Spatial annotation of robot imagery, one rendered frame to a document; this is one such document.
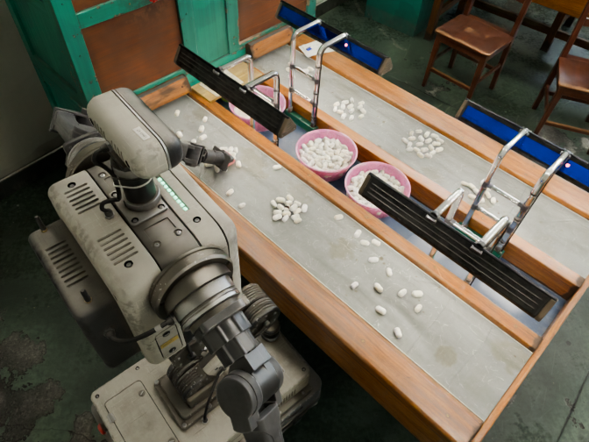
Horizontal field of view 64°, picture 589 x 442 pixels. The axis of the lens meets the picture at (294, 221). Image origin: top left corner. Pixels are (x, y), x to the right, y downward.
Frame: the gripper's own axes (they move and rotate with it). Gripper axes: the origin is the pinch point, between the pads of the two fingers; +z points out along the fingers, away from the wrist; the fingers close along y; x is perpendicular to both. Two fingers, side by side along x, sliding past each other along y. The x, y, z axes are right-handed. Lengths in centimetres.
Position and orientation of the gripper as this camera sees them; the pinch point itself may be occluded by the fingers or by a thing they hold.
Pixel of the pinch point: (232, 160)
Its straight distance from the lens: 199.3
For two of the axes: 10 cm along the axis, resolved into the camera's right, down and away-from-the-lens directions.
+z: 5.0, 0.1, 8.7
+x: -5.0, 8.2, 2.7
